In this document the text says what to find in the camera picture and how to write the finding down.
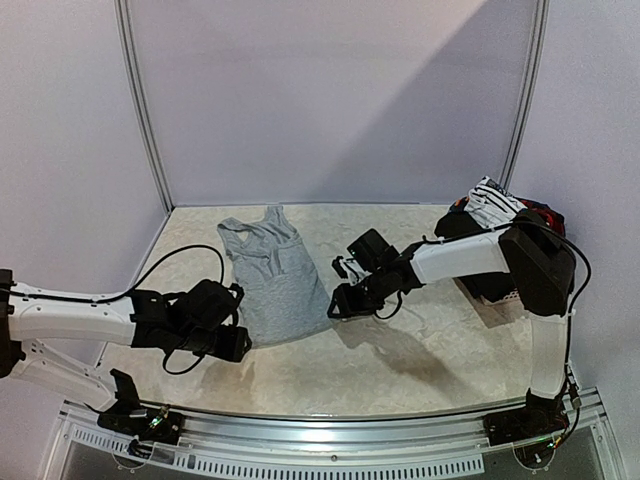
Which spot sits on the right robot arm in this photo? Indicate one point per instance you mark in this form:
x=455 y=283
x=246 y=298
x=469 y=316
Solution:
x=540 y=262

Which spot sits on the aluminium front rail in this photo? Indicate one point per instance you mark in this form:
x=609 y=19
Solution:
x=453 y=445

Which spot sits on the black shirt with buttons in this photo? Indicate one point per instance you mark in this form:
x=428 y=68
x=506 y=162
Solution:
x=457 y=223

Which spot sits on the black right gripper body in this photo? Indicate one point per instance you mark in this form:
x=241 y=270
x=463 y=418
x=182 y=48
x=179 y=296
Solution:
x=357 y=296

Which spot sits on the grey tank top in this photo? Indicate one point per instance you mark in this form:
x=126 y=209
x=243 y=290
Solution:
x=284 y=298

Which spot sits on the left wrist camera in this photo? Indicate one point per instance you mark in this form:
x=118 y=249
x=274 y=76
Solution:
x=209 y=304

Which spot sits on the white striped garment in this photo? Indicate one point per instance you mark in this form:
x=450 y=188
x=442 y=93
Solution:
x=490 y=205

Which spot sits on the pink perforated laundry basket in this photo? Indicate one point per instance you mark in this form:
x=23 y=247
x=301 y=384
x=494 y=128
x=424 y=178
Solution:
x=496 y=294

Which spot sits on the aluminium corner post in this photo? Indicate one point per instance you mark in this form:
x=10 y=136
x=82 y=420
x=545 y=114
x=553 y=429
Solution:
x=133 y=72
x=531 y=71

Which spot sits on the left aluminium corner post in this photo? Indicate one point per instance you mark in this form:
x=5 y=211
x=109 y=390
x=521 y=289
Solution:
x=133 y=72

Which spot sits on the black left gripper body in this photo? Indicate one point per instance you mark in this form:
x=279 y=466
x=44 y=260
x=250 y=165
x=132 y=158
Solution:
x=200 y=342

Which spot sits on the right aluminium corner post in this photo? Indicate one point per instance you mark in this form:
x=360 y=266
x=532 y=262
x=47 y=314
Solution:
x=531 y=71

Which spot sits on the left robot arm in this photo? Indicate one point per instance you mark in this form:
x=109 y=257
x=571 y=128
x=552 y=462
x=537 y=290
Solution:
x=137 y=319

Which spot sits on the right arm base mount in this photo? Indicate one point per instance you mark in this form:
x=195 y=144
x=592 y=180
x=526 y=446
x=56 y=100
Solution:
x=530 y=424

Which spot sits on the colourful patterned garment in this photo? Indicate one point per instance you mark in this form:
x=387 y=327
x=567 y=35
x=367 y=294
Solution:
x=552 y=219

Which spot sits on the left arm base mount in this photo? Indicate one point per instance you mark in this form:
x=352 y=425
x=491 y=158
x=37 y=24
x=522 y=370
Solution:
x=162 y=425

